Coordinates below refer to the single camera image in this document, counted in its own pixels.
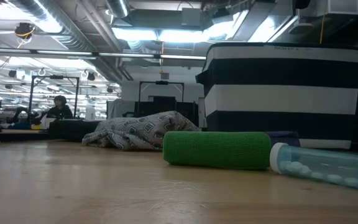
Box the black background table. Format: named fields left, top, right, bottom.
left=48, top=119, right=102, bottom=142

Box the person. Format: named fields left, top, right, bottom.
left=45, top=95, right=74, bottom=120

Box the teal pill bottle white cap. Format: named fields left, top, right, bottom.
left=269, top=142, right=358, bottom=192

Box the green bandage roll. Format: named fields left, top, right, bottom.
left=162, top=131, right=272, bottom=171

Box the dark blue object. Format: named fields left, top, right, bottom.
left=264, top=131, right=301, bottom=147

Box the navy white striped fabric basket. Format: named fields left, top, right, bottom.
left=196, top=42, right=358, bottom=150

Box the black background gantry frame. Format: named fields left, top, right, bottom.
left=138, top=80, right=185, bottom=103
left=28, top=75, right=80, bottom=119

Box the yellow hanging cable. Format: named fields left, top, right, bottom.
left=319, top=0, right=328, bottom=45

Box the grey patterned cloth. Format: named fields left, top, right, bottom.
left=81, top=110, right=201, bottom=152

